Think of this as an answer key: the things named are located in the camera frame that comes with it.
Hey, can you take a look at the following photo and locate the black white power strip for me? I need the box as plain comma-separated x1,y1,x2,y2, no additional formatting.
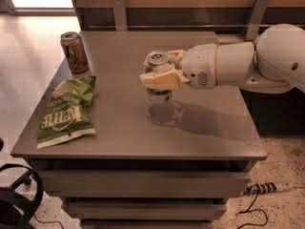
242,182,294,196

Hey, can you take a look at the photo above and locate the white green 7up can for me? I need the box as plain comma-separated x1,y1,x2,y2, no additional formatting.
144,51,173,104

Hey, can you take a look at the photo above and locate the left metal wall bracket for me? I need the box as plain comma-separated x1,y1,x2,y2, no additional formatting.
112,0,128,31

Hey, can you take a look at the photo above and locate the grey drawer cabinet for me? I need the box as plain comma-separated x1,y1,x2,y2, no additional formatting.
12,31,267,229

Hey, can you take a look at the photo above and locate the green jalapeno chip bag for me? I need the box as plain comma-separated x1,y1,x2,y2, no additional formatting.
37,75,96,149

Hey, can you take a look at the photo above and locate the black power cable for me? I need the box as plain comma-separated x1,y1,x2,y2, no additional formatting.
235,192,270,229

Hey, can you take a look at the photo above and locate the metal wall bracket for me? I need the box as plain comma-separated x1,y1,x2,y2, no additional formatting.
245,0,270,41
112,0,128,31

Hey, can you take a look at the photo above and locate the black office chair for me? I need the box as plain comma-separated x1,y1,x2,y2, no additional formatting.
0,163,44,229

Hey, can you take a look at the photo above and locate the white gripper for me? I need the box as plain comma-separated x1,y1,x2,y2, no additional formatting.
140,44,217,91

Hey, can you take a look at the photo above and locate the right metal wall bracket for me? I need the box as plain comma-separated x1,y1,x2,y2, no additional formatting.
245,0,270,41

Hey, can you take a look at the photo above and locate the brown gold soda can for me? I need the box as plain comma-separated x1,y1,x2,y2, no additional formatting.
60,31,89,73

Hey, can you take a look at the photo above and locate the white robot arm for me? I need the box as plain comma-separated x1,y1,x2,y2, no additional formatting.
140,24,305,94

